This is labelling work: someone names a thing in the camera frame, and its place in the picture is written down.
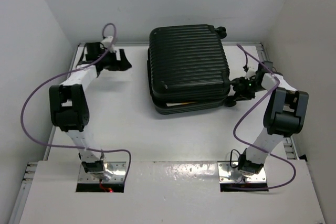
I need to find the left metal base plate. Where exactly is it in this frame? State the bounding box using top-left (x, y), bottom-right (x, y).
top-left (77, 162), bottom-right (127, 184)

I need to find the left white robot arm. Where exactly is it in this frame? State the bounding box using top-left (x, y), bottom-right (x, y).
top-left (49, 36), bottom-right (132, 181)

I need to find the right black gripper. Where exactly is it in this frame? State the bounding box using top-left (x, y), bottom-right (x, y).
top-left (232, 77), bottom-right (265, 101)

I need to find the black hard-shell suitcase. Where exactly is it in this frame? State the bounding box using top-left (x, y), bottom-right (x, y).
top-left (147, 24), bottom-right (230, 115)

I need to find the yellow and white garment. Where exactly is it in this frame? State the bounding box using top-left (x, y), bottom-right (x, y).
top-left (165, 101), bottom-right (197, 107)

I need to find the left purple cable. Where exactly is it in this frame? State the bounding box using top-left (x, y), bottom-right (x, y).
top-left (20, 23), bottom-right (132, 183)

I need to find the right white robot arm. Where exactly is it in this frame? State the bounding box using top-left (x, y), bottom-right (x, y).
top-left (237, 73), bottom-right (309, 177)

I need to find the metal base plate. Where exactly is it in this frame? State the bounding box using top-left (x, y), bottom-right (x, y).
top-left (217, 161), bottom-right (267, 185)
top-left (77, 162), bottom-right (127, 184)

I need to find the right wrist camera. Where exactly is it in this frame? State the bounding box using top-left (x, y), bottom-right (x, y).
top-left (243, 66), bottom-right (256, 80)

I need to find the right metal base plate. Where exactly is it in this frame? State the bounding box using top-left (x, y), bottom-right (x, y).
top-left (217, 161), bottom-right (267, 185)

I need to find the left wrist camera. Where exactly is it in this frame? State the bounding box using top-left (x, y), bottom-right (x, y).
top-left (101, 36), bottom-right (115, 52)

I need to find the purple cable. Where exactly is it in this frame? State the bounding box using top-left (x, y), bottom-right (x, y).
top-left (20, 23), bottom-right (132, 183)
top-left (232, 43), bottom-right (297, 190)

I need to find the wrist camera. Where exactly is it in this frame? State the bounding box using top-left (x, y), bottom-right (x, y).
top-left (243, 66), bottom-right (256, 80)
top-left (101, 36), bottom-right (115, 52)

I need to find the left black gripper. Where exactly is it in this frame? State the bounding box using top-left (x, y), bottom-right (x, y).
top-left (98, 48), bottom-right (132, 71)

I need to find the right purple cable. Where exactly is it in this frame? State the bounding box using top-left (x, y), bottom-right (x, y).
top-left (232, 43), bottom-right (297, 190)

